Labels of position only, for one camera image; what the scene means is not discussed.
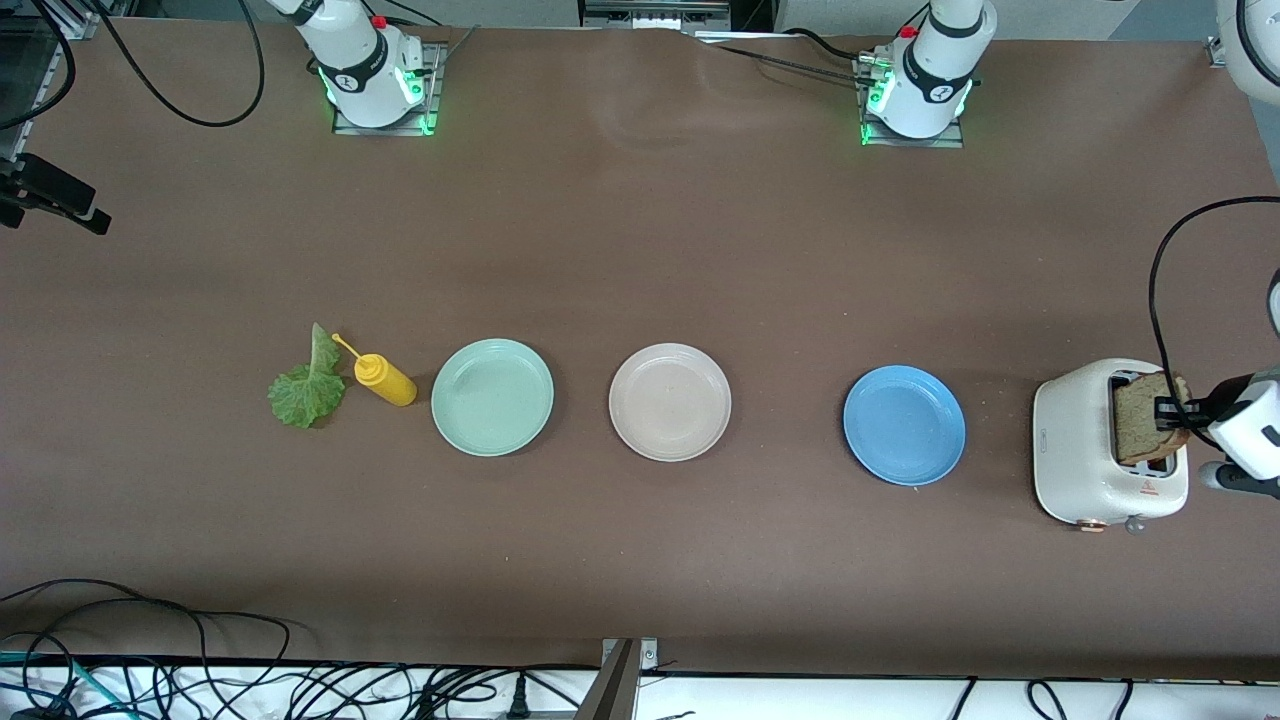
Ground green lettuce leaf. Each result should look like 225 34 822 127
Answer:
267 322 348 429

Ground blue plate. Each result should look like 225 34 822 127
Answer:
843 365 967 488

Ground mint green plate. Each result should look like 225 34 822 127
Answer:
431 338 555 458

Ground beige plate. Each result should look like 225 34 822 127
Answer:
608 343 733 463

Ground white toaster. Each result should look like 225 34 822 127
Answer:
1033 358 1191 537

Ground yellow mustard squeeze bottle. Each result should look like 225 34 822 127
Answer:
332 333 419 408

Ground dark equipment box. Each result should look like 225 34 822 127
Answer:
580 0 733 31

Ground aluminium frame rack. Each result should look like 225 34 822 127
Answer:
0 0 101 169

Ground long black cable loop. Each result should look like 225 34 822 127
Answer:
0 578 293 666

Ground teal cable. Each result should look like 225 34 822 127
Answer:
0 650 109 715

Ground aluminium profile bracket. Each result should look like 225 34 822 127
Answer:
575 638 659 720

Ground black cable tangle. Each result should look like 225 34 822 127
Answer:
0 600 601 720

